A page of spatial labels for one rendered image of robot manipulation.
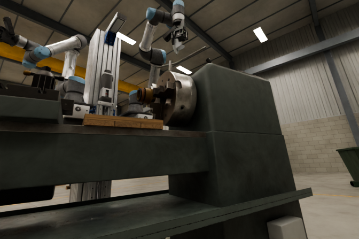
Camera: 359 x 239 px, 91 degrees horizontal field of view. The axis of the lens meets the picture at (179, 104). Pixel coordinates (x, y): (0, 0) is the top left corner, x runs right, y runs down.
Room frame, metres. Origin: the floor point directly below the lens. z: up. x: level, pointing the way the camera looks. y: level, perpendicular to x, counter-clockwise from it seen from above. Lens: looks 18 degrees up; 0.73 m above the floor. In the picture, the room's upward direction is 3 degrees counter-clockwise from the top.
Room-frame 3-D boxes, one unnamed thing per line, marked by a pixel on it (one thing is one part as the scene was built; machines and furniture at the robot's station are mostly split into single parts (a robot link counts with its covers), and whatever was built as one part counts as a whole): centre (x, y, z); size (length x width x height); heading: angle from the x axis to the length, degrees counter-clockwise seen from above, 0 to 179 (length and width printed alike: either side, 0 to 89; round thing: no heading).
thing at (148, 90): (0.89, 0.18, 1.08); 0.09 x 0.09 x 0.09; 32
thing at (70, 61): (1.29, 0.90, 1.54); 0.15 x 0.12 x 0.55; 62
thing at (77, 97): (1.23, 0.78, 1.21); 0.15 x 0.15 x 0.10
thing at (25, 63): (1.04, 1.01, 1.46); 0.11 x 0.08 x 0.11; 62
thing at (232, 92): (1.20, -0.28, 1.06); 0.59 x 0.48 x 0.39; 122
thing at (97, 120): (0.82, 0.30, 0.89); 0.36 x 0.30 x 0.04; 32
